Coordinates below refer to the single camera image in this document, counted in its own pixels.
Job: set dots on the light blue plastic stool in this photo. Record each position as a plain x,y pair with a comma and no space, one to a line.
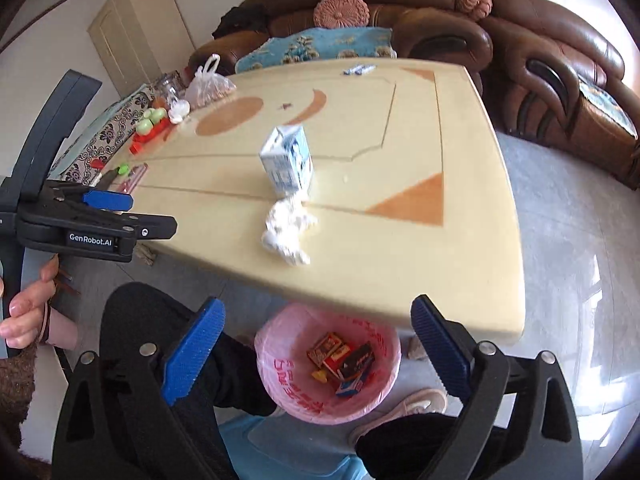
280,455

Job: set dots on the person's left forearm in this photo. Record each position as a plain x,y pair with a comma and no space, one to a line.
62,330

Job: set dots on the person's light shoe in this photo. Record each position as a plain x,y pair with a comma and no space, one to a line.
410,405

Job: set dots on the small red item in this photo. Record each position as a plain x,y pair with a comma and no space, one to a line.
98,164

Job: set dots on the blue small box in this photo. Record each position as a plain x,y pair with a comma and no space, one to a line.
350,386

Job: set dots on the glass jar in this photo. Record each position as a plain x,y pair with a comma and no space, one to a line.
167,87

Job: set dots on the black small box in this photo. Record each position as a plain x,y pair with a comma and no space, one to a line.
357,359

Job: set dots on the white tissue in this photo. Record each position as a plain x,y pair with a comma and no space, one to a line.
285,230

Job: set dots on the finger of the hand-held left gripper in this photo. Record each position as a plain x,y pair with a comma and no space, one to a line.
150,227
107,201

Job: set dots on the dark patterned cloth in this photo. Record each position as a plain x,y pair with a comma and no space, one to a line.
107,130

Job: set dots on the blue floral blanket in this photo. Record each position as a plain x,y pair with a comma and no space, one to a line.
320,47

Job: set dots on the clear plastic bag of snacks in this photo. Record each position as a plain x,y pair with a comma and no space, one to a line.
207,87

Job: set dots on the pink flat item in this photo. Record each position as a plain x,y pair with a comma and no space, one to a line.
134,177

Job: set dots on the green capped marker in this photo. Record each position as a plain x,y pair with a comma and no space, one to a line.
117,172

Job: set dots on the black cloth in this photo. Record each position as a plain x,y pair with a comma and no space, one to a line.
237,20

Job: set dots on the blue sofa seat cover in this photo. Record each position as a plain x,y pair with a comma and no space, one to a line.
607,107

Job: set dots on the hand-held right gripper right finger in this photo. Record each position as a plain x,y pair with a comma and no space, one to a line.
442,355

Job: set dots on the brown leather sofa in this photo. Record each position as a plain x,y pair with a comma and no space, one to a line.
425,35
550,70

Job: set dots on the small blue and white items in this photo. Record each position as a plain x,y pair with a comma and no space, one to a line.
359,69

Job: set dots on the red plastic tray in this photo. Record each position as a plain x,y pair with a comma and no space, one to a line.
145,141

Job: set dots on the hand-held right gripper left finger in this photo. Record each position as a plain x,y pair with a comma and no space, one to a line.
192,355

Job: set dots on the person's left hand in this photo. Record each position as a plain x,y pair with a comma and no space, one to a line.
27,310

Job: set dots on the small yellow box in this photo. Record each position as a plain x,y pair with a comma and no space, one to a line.
320,376

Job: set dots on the pink bag-lined trash bin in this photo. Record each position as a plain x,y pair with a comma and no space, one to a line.
295,400

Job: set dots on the beige wooden table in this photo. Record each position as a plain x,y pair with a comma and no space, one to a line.
400,270

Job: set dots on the green round fruits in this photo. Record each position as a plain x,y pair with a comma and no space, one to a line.
150,120

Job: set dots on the small white crumpled wrapper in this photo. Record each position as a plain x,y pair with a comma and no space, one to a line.
178,111

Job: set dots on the red and orange small box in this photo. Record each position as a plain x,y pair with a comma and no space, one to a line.
324,347

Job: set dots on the blue and white milk carton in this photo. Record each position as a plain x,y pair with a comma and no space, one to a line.
287,160

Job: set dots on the cream wooden cabinet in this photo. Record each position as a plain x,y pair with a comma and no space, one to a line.
140,30

